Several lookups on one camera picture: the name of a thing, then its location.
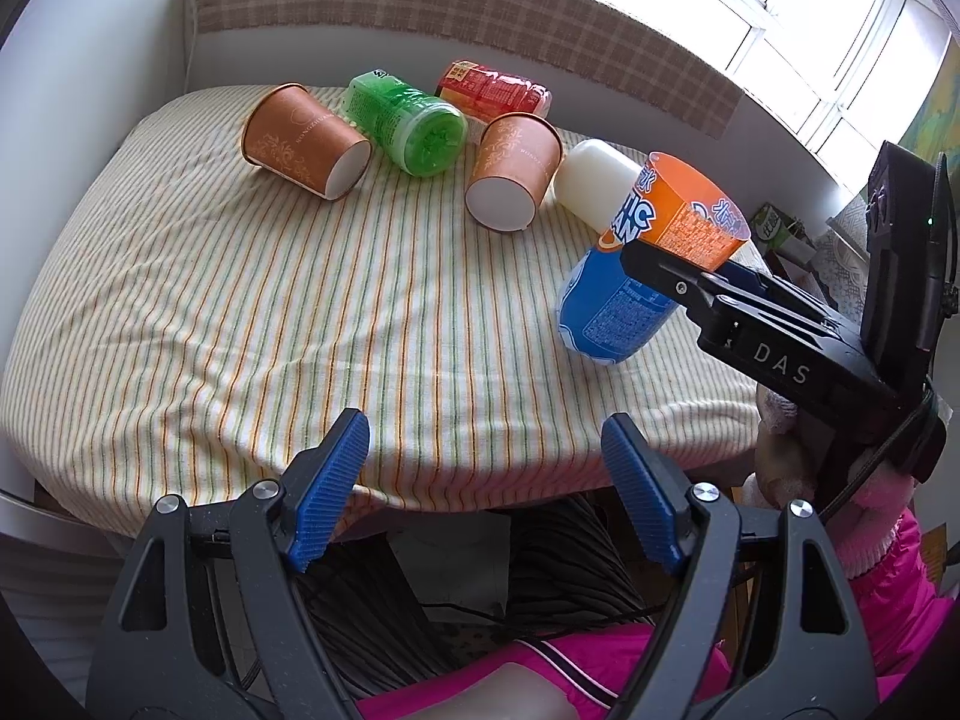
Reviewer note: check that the pink jacket sleeve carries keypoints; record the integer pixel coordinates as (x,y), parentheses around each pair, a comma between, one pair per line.
(877,540)

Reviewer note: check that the green paper bag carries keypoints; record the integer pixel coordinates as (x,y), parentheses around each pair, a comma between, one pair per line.
(777,232)

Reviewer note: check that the white plastic cup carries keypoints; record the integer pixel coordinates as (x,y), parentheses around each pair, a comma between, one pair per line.
(593,180)

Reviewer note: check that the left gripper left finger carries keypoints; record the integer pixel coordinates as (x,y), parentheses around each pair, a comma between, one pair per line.
(163,649)

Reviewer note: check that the wall map poster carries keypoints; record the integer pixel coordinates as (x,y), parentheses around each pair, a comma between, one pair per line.
(934,129)

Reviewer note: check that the pink trousers leg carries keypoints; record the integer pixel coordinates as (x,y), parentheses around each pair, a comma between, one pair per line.
(580,675)

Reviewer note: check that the hand in plush sleeve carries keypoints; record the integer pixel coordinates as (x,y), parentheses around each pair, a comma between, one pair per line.
(789,450)

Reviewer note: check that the green plastic cup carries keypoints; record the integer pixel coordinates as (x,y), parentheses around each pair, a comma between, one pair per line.
(421,133)

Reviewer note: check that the small orange paper cup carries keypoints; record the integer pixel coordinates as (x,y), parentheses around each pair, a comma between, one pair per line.
(293,135)

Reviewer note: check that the blue orange noodle cup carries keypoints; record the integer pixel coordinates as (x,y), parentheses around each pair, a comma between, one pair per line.
(674,226)

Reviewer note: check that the checkered sill cloth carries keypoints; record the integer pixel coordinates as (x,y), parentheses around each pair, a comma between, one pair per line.
(584,37)

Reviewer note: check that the large orange paper cup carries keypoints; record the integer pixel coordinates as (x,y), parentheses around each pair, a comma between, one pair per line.
(516,160)

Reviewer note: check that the red noodle cup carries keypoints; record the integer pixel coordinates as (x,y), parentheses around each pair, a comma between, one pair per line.
(484,93)

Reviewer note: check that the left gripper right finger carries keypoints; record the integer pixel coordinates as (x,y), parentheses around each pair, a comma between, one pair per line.
(803,651)

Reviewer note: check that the striped table cloth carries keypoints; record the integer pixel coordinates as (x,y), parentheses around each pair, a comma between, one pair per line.
(199,322)

